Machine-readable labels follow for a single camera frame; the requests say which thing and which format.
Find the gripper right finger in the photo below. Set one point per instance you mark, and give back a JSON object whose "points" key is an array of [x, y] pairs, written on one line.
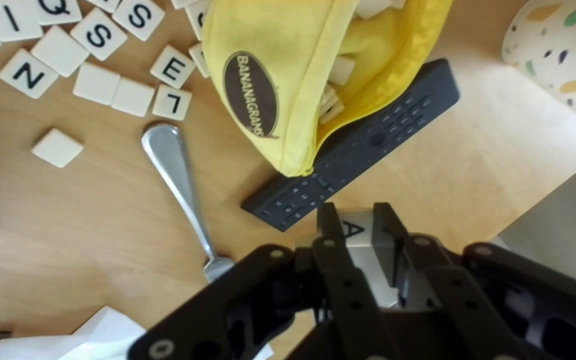
{"points": [[498, 280]]}

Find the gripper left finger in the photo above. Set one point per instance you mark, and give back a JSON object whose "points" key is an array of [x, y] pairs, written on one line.
{"points": [[218, 305]]}

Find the white letter tile A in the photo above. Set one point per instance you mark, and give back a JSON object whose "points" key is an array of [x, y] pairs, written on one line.
{"points": [[365, 255]]}

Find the white letter tile L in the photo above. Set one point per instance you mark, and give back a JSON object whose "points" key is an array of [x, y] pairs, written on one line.
{"points": [[172, 102]]}

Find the white letter tile E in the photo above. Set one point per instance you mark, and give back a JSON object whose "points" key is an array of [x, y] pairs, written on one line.
{"points": [[173, 67]]}

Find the heap of white letter tiles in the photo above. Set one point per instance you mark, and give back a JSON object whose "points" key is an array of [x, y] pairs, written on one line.
{"points": [[340, 70]]}

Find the yellow fabric bag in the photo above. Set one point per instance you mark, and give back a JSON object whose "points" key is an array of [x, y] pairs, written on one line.
{"points": [[288, 45]]}

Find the white letter tile S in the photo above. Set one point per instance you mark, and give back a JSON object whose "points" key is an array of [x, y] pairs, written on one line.
{"points": [[99, 34], [138, 17]]}

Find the white letter tile N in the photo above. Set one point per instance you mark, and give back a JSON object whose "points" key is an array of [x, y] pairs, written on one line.
{"points": [[28, 74]]}

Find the white letter tile Q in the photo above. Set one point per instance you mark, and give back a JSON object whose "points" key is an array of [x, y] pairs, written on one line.
{"points": [[58, 10]]}

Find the white letter tile I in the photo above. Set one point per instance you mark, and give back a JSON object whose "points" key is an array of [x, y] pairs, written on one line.
{"points": [[10, 17]]}

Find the white box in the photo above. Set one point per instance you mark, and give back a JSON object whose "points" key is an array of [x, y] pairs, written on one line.
{"points": [[563, 235]]}

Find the white paper napkin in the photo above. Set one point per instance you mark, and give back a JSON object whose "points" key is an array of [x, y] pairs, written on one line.
{"points": [[93, 337]]}

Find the black remote control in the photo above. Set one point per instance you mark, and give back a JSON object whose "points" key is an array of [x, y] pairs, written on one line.
{"points": [[368, 145]]}

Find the blank white tile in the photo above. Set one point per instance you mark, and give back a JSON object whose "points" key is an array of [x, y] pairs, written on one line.
{"points": [[59, 50], [57, 148], [133, 97], [96, 83]]}

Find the speckled white bowl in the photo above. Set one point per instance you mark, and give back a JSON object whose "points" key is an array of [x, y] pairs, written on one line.
{"points": [[563, 50]]}

